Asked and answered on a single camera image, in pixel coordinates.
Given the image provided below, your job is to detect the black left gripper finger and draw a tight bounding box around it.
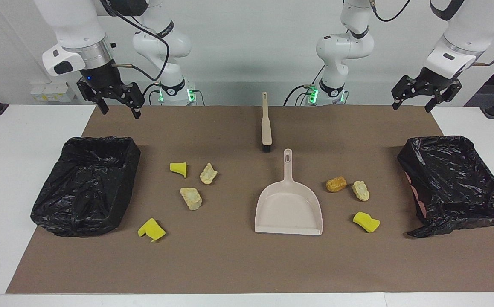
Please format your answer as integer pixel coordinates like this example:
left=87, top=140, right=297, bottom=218
left=391, top=75, right=421, bottom=111
left=424, top=81, right=463, bottom=113

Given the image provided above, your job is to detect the white wall socket box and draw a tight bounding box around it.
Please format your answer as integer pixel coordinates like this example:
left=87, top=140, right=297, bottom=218
left=30, top=82, right=76, bottom=103

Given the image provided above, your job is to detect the beige plastic dustpan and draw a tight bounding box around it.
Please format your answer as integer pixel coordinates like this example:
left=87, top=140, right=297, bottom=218
left=254, top=148, right=323, bottom=236

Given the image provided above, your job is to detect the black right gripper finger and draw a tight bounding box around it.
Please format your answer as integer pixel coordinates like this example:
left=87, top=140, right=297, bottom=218
left=121, top=82, right=146, bottom=120
left=76, top=78, right=110, bottom=115

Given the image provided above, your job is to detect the orange brown bread roll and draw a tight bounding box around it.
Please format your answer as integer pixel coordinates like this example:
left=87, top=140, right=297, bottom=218
left=325, top=176, right=348, bottom=193

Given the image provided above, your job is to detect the beige rock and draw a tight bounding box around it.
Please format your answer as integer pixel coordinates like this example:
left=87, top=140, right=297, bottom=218
left=180, top=187, right=203, bottom=211

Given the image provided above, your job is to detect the black base cable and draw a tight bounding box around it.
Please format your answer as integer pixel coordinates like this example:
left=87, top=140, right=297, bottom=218
left=283, top=64, right=325, bottom=106
left=139, top=82, right=162, bottom=106

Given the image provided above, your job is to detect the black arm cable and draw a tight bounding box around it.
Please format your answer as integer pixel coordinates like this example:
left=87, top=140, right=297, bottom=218
left=369, top=0, right=494, bottom=67
left=100, top=0, right=171, bottom=82

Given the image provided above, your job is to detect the pink bin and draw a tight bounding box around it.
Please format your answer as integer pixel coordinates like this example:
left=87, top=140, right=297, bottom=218
left=406, top=173, right=427, bottom=218

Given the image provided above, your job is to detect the striped beige bread chunk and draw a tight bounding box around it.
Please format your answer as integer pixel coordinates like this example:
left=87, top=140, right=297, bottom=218
left=352, top=180, right=370, bottom=202

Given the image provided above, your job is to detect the black plastic trash bag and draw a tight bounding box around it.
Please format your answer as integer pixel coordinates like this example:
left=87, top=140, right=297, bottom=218
left=30, top=136, right=141, bottom=237
left=397, top=136, right=494, bottom=238

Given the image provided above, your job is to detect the notched yellow sponge piece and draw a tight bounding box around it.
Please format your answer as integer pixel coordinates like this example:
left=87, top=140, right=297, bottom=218
left=137, top=218, right=166, bottom=243

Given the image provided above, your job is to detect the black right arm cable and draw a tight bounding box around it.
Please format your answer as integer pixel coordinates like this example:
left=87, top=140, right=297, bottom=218
left=100, top=0, right=171, bottom=82

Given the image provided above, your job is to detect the yellow sponge green backing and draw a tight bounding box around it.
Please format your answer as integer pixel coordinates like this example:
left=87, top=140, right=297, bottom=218
left=353, top=211, right=381, bottom=233

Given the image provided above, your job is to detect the brown table mat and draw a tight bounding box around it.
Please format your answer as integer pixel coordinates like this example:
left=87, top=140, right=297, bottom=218
left=6, top=105, right=494, bottom=294

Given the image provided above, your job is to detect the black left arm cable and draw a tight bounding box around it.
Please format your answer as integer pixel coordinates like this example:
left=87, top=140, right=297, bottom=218
left=369, top=0, right=494, bottom=67

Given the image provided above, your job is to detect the beige hand brush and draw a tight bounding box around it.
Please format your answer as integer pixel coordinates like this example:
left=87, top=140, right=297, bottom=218
left=261, top=91, right=273, bottom=153

